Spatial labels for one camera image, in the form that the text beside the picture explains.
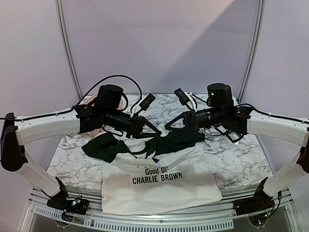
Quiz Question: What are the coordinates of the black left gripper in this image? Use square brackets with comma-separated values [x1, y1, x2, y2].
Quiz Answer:
[103, 108, 162, 139]

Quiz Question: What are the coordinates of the round landscape picture badge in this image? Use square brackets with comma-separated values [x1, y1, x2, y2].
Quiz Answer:
[157, 125, 169, 137]

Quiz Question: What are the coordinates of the white and green t-shirt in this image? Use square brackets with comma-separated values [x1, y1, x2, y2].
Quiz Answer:
[82, 131, 222, 215]

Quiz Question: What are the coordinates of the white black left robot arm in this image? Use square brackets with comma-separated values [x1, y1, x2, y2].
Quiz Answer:
[0, 105, 161, 215]

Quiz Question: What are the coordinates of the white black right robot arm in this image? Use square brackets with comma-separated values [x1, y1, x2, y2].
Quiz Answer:
[165, 104, 309, 219]

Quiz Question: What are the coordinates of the pink plastic perforated basket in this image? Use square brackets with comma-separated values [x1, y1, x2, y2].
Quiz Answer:
[82, 94, 131, 137]

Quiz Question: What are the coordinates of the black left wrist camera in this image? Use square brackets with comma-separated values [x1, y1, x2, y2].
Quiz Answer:
[94, 84, 123, 110]

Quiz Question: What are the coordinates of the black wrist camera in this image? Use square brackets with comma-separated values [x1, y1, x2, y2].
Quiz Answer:
[207, 83, 234, 108]
[94, 84, 123, 110]

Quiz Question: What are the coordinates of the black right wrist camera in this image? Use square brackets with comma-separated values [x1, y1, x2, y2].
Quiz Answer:
[207, 83, 234, 108]

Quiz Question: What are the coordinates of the black wire frame organizer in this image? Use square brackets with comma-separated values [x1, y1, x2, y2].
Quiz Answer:
[214, 127, 244, 144]

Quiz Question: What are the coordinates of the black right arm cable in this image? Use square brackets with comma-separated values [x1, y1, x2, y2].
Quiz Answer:
[175, 88, 309, 143]

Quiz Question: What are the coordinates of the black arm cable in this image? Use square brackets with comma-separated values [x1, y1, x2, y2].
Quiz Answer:
[0, 74, 156, 160]
[175, 88, 309, 143]

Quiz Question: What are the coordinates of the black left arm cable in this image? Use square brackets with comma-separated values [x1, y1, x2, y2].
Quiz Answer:
[0, 74, 156, 160]

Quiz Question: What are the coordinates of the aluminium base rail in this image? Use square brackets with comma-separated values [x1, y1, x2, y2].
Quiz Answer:
[21, 187, 302, 232]

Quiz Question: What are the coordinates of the aluminium right corner post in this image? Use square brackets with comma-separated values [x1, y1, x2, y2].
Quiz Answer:
[237, 0, 265, 102]

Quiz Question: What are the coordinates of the aluminium corner post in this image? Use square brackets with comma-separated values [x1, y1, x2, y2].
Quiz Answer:
[55, 0, 83, 100]
[237, 0, 265, 102]

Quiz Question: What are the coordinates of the aluminium left corner post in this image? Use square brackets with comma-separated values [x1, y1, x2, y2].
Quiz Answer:
[55, 0, 83, 100]

